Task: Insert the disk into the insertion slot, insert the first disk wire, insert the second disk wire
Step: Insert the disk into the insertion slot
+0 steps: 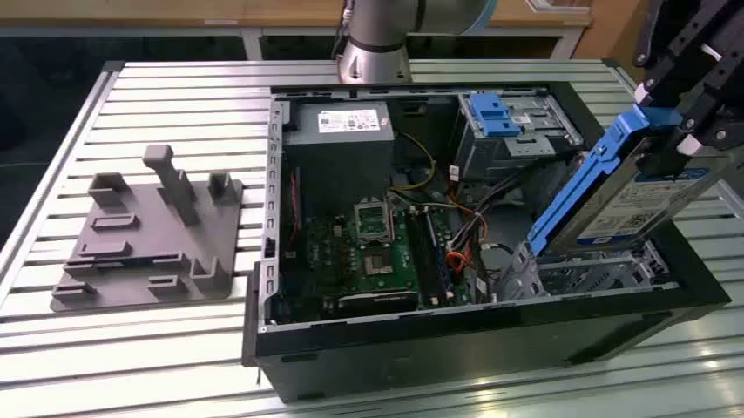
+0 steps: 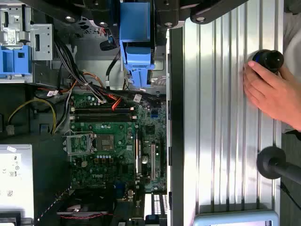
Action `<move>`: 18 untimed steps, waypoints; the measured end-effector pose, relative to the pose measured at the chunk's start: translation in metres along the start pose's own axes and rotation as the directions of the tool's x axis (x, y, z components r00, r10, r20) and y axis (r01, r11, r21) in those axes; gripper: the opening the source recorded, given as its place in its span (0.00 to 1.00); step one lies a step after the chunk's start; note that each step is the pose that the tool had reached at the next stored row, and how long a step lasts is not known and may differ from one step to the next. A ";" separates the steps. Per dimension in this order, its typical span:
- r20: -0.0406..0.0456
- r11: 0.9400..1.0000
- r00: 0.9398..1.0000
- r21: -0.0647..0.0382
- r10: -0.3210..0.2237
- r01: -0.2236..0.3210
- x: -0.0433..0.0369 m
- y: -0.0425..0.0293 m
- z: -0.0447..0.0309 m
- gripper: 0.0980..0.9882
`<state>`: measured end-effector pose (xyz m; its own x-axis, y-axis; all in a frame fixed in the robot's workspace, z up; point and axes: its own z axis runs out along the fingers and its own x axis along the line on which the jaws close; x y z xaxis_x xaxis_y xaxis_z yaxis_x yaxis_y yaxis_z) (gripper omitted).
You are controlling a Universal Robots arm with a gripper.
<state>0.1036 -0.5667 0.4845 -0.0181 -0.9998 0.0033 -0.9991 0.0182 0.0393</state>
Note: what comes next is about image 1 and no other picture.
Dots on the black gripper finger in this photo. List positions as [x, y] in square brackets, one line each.
[715, 122]
[663, 91]

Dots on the hard disk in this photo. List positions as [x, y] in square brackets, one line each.
[616, 204]

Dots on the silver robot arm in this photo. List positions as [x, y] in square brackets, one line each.
[378, 43]

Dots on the blue RAM slot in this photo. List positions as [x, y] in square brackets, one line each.
[441, 257]

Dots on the black RAM slot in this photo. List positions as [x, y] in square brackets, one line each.
[420, 252]

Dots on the drive cage with blue latch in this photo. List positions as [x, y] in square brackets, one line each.
[494, 152]

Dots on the grey power supply unit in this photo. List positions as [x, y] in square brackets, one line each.
[343, 165]

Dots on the CPU socket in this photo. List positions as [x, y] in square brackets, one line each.
[371, 217]

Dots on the square chipset chip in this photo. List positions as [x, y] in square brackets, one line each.
[378, 262]

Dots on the black PC case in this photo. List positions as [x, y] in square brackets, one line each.
[465, 348]

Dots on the black graphics card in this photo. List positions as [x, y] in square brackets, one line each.
[371, 298]

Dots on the green motherboard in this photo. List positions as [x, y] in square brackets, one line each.
[325, 270]

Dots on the wooden cabinet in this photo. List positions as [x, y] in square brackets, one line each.
[174, 11]

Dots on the grey parts rack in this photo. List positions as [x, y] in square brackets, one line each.
[151, 244]

